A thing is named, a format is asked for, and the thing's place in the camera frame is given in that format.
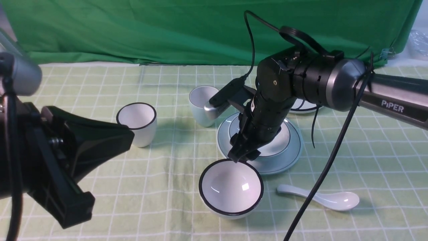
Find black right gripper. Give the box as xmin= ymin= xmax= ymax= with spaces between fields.
xmin=228 ymin=91 xmax=297 ymax=163

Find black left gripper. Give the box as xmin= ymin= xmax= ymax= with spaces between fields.
xmin=12 ymin=101 xmax=134 ymax=229

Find pale blue shallow bowl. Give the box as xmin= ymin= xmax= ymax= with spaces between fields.
xmin=226 ymin=113 xmax=290 ymax=158

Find pale blue cup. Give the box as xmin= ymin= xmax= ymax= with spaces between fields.
xmin=189 ymin=86 xmax=219 ymax=128

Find white ceramic spoon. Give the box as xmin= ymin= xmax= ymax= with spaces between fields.
xmin=277 ymin=184 xmax=360 ymax=212

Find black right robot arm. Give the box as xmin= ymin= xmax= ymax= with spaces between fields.
xmin=227 ymin=48 xmax=428 ymax=162

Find pale blue flat plate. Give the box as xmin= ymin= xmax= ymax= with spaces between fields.
xmin=217 ymin=113 xmax=304 ymax=175

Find white bowl black rim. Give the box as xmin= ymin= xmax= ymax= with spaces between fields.
xmin=198 ymin=159 xmax=264 ymax=220

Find illustrated plate black rim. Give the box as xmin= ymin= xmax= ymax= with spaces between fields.
xmin=289 ymin=99 xmax=317 ymax=114

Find green checked tablecloth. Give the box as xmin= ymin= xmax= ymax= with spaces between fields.
xmin=19 ymin=64 xmax=428 ymax=241

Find white cup black rim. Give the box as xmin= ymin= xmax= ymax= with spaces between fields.
xmin=116 ymin=102 xmax=157 ymax=148

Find green backdrop cloth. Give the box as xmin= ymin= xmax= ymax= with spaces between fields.
xmin=1 ymin=0 xmax=422 ymax=65

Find metal binder clip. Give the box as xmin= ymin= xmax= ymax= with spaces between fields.
xmin=379 ymin=48 xmax=396 ymax=61

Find clear plastic bag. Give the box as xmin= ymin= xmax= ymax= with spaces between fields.
xmin=408 ymin=29 xmax=428 ymax=61

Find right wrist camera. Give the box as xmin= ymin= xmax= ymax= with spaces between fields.
xmin=204 ymin=76 xmax=256 ymax=120

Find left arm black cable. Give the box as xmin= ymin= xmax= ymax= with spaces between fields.
xmin=0 ymin=54 xmax=24 ymax=241

